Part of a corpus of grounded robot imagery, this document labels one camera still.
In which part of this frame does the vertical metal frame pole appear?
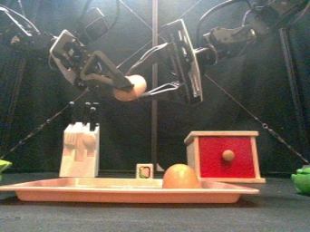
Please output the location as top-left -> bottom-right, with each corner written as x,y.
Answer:
150,0 -> 161,172

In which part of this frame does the green toy vegetable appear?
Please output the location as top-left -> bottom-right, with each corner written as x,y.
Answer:
290,164 -> 310,196
0,159 -> 14,182

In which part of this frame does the cream toy egg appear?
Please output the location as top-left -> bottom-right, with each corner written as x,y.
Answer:
111,73 -> 149,102

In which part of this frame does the small white toy block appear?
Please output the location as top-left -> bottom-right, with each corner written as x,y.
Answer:
135,163 -> 155,179

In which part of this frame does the black-handled toy knife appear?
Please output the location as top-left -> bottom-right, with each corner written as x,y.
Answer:
83,101 -> 93,125
69,101 -> 78,125

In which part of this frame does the thin diagonal frame cord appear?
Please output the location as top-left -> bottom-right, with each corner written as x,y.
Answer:
0,5 -> 196,160
119,0 -> 310,166

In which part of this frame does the brown toy eggshell half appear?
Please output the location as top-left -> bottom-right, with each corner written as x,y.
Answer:
162,163 -> 202,189

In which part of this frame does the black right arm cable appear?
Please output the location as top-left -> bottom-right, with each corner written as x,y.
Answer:
196,0 -> 253,42

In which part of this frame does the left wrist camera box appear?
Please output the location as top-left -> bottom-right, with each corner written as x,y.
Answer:
77,6 -> 111,44

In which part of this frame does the wooden box with red drawer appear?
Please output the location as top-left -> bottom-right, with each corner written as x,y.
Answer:
184,130 -> 268,185

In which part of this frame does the pink plastic tray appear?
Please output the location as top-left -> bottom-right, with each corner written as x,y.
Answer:
0,177 -> 261,205

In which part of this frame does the white toy knife block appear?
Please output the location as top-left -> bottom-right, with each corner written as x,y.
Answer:
58,121 -> 101,179

